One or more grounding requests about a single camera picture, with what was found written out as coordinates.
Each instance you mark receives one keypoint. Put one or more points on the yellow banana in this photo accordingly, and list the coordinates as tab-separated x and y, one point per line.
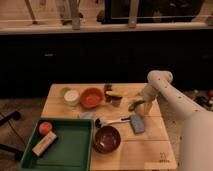
114	94

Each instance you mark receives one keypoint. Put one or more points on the light blue cloth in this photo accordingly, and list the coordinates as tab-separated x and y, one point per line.
87	115

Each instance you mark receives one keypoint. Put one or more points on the black stand leg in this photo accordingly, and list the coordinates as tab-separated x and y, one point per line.
15	115

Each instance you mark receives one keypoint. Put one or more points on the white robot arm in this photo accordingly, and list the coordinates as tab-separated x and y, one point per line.
196	144

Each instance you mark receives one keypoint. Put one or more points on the wooden block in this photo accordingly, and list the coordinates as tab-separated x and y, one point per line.
44	143

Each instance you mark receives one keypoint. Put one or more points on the blue sponge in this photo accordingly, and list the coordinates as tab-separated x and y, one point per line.
137	124

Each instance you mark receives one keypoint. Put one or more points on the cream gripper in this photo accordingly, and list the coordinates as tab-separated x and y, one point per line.
148	102

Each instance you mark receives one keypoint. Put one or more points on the green plastic tray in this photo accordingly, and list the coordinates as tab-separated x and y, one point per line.
70	151

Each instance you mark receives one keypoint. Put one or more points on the small grey cup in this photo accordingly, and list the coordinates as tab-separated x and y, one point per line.
116	101

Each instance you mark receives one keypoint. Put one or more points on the green lid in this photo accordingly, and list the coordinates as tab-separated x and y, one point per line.
63	91

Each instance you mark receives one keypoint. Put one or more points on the orange bowl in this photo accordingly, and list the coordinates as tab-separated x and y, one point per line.
91	97

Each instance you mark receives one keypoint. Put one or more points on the white round container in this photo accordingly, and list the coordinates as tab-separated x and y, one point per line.
72	97

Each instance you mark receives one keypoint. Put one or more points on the orange ball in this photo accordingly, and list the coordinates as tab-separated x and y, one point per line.
45	127

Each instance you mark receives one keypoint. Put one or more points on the dark red bowl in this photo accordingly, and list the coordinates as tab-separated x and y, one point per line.
106	139

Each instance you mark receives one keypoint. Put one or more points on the dark brown can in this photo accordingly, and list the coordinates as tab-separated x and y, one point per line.
107	87

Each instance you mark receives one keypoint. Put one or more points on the green pepper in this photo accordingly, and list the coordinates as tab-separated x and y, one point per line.
133	106

